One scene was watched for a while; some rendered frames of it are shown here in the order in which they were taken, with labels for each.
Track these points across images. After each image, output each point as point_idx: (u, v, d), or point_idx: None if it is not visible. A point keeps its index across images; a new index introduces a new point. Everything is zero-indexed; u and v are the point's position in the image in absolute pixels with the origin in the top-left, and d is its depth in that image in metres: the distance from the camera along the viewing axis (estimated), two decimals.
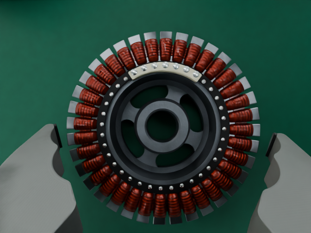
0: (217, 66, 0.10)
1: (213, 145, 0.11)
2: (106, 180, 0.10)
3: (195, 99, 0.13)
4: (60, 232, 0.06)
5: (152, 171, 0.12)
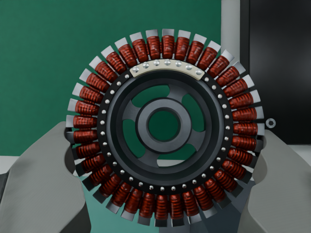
0: (220, 64, 0.10)
1: (216, 144, 0.11)
2: (106, 180, 0.10)
3: (197, 98, 0.12)
4: (69, 229, 0.06)
5: (154, 172, 0.12)
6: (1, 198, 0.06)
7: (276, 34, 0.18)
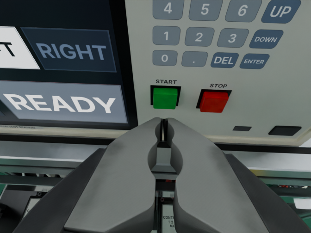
0: None
1: None
2: None
3: None
4: (133, 222, 0.06)
5: None
6: (95, 168, 0.08)
7: None
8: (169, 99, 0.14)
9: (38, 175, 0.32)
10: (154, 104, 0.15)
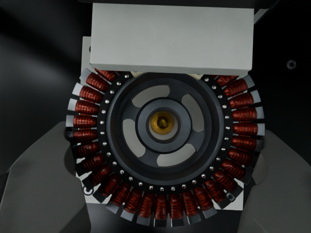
0: None
1: (216, 144, 0.10)
2: (106, 180, 0.10)
3: (197, 98, 0.12)
4: (69, 229, 0.06)
5: (154, 172, 0.12)
6: (1, 198, 0.06)
7: None
8: None
9: None
10: None
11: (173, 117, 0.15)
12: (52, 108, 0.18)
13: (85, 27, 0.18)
